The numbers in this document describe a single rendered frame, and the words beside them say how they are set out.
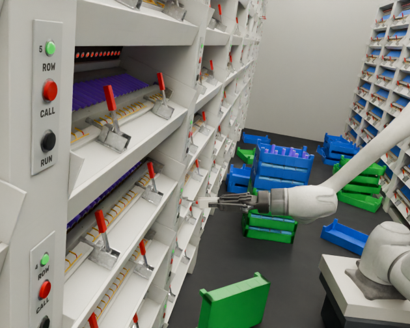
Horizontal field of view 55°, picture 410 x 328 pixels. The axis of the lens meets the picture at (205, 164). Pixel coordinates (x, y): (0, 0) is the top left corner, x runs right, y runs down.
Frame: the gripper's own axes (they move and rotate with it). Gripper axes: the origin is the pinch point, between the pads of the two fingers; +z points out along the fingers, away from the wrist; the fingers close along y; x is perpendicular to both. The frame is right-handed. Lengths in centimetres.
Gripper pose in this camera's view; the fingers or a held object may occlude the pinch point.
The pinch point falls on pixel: (208, 202)
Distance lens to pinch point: 134.4
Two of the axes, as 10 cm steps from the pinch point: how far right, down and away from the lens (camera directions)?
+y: 1.6, -2.9, 9.4
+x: -0.8, -9.6, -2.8
